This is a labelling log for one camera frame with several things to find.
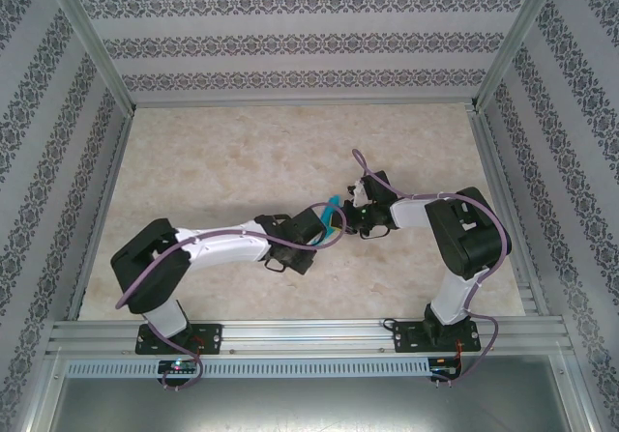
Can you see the blue paper sheet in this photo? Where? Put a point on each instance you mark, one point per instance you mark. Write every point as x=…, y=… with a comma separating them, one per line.
x=334, y=202

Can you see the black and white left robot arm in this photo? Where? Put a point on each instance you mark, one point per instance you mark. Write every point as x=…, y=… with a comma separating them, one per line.
x=145, y=272

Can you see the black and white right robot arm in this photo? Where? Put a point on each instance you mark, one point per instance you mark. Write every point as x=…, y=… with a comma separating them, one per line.
x=464, y=239

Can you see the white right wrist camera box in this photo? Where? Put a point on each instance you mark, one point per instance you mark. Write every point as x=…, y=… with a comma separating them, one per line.
x=358, y=189

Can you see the aluminium mounting rail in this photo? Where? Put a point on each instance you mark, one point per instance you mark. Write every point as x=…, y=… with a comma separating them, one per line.
x=309, y=335

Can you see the aluminium back rail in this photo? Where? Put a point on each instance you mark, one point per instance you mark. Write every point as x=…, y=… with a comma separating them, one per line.
x=304, y=103

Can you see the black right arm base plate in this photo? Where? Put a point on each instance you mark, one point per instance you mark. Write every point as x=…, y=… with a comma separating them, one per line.
x=406, y=337

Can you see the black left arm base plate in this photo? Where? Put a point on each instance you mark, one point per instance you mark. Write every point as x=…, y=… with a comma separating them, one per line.
x=210, y=337

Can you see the aluminium side rail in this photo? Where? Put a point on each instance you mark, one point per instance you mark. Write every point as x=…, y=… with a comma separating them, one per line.
x=503, y=171
x=104, y=200

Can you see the aluminium frame post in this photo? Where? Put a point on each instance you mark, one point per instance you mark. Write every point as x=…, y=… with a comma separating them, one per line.
x=87, y=40
x=520, y=40

